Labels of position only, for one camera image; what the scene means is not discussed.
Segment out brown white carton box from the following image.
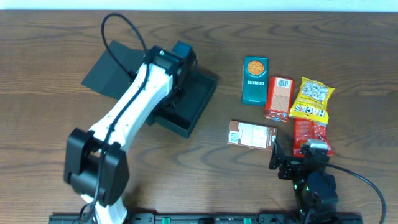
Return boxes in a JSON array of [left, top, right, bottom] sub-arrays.
[[227, 121, 277, 151]]

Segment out teal Chunkies cookie box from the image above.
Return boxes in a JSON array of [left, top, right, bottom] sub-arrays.
[[241, 56, 268, 106]]

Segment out dark green gift box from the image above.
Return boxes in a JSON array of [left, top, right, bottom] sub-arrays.
[[81, 41, 217, 139]]

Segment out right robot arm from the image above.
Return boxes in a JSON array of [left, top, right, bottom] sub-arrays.
[[269, 139, 338, 223]]

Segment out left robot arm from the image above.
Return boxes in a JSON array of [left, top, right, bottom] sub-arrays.
[[64, 42, 197, 223]]

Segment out red snack pouch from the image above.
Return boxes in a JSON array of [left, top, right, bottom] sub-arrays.
[[292, 118, 334, 157]]

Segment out red orange snack box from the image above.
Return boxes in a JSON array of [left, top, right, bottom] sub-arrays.
[[264, 77, 294, 123]]

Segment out yellow Hacks candy bag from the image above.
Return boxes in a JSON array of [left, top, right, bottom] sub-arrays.
[[289, 77, 335, 126]]

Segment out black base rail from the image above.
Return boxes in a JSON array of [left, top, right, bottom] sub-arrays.
[[48, 213, 363, 224]]

